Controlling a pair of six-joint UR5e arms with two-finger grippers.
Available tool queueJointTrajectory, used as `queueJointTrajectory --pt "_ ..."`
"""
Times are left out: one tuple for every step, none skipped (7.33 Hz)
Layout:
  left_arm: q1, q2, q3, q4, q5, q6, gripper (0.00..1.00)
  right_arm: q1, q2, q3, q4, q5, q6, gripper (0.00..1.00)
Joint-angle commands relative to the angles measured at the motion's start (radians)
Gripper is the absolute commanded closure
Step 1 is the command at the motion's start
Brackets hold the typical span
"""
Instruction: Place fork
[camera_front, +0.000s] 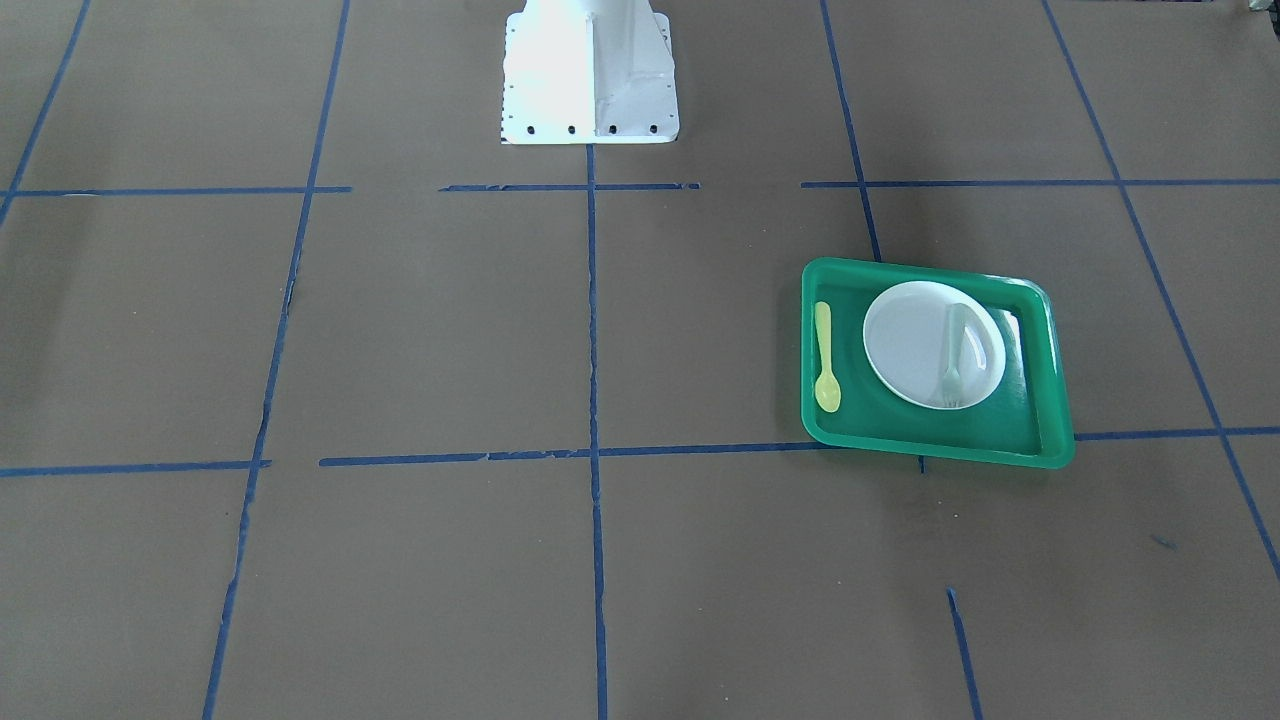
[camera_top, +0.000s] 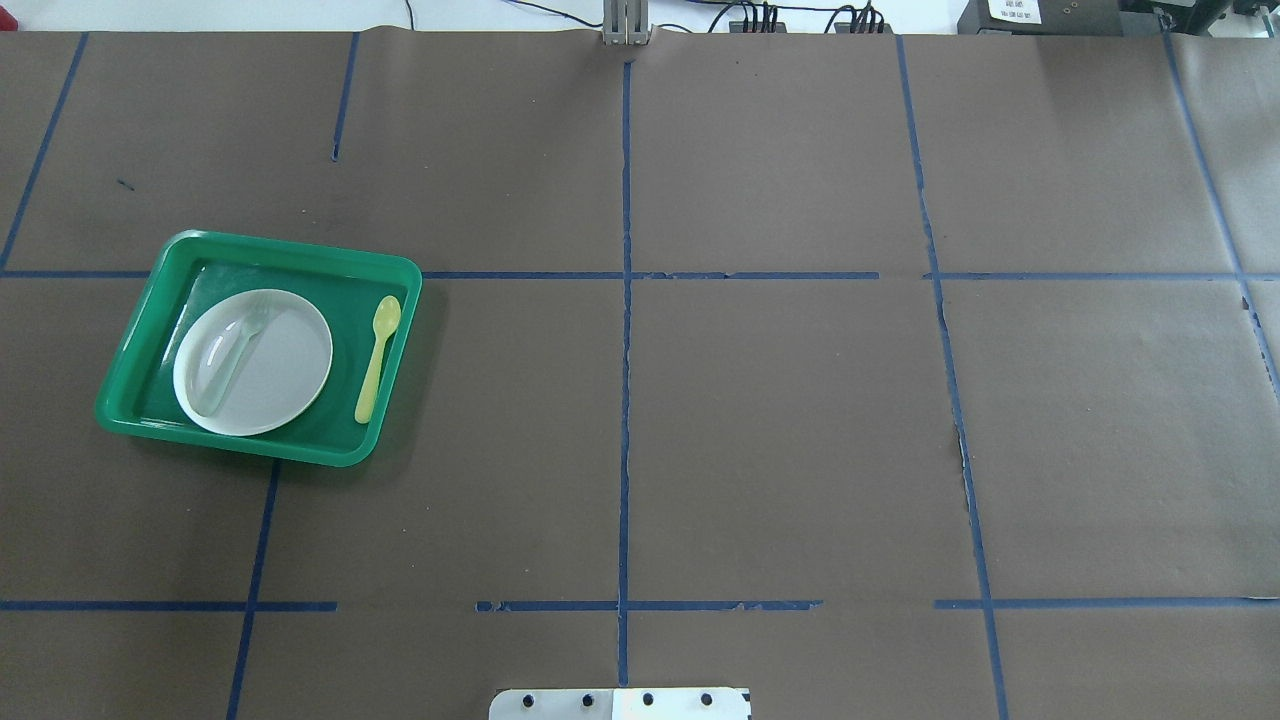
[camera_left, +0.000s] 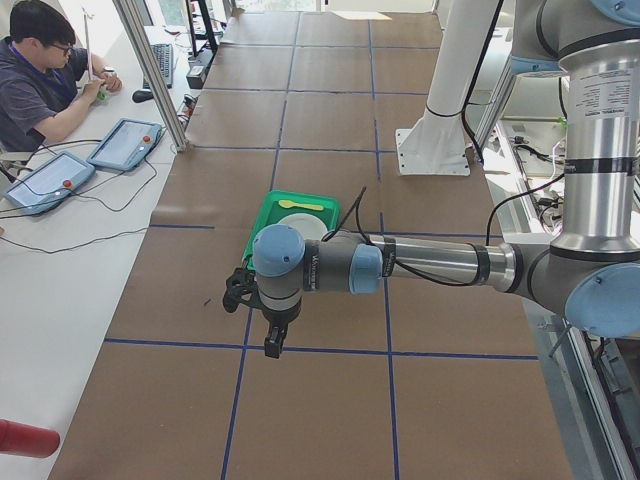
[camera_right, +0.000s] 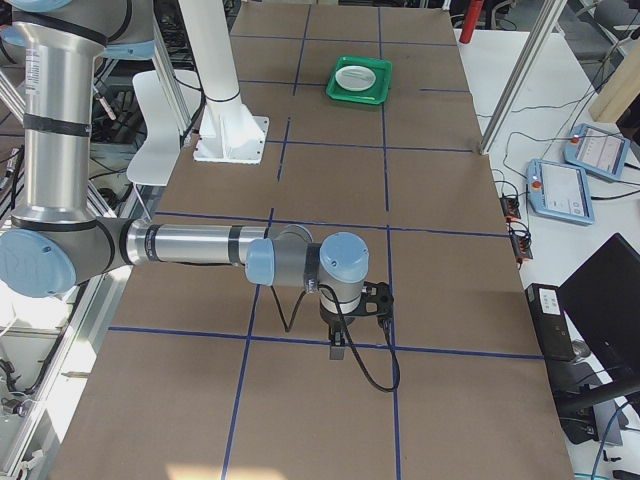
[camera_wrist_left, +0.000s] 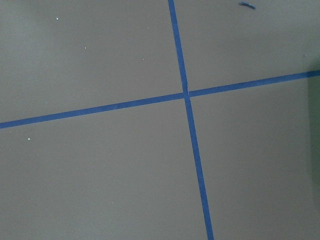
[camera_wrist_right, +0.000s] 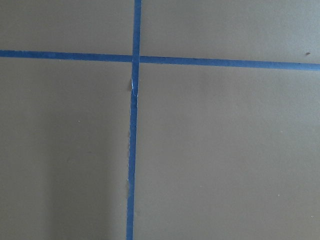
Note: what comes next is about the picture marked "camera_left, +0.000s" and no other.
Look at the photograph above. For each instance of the white side desk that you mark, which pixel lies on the white side desk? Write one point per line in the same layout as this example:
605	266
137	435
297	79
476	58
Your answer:
62	275

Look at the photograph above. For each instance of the yellow plastic spoon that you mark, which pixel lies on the yellow plastic spoon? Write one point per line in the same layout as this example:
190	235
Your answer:
289	204

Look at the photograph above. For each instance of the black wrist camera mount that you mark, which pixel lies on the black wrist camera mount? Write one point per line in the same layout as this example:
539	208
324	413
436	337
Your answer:
241	289

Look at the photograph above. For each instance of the green plastic tray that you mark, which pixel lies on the green plastic tray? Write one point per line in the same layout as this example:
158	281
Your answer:
271	213

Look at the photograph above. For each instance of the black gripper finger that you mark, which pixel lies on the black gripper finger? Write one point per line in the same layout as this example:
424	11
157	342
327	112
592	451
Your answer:
280	340
270	347

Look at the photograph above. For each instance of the blue teach pendant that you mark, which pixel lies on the blue teach pendant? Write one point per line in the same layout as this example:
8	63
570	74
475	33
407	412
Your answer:
48	185
126	145

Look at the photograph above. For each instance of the red cylinder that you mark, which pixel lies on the red cylinder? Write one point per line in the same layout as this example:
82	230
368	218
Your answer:
26	440

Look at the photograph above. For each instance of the near blue teach pendant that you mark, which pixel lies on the near blue teach pendant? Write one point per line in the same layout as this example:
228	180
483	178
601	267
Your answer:
48	185

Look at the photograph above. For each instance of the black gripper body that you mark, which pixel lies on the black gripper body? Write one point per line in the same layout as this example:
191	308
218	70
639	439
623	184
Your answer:
279	318

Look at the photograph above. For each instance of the aluminium frame post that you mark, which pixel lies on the aluminium frame post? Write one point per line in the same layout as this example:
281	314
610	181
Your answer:
133	26

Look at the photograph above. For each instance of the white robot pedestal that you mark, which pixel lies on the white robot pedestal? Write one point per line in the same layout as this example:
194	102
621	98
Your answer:
435	145

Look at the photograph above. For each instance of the black keyboard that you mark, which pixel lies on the black keyboard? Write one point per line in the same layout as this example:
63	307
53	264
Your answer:
164	57

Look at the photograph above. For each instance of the seated man in grey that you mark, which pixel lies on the seated man in grey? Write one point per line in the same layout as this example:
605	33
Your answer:
48	85

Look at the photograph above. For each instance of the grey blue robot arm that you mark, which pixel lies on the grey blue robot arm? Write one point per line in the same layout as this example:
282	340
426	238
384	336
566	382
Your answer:
589	273

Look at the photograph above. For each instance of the far blue teach pendant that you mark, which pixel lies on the far blue teach pendant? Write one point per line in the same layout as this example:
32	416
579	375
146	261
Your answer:
126	145

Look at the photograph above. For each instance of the black computer mouse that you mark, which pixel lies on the black computer mouse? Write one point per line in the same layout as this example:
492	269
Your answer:
142	95

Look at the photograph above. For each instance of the white round plate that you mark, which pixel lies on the white round plate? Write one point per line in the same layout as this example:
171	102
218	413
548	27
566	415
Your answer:
308	226

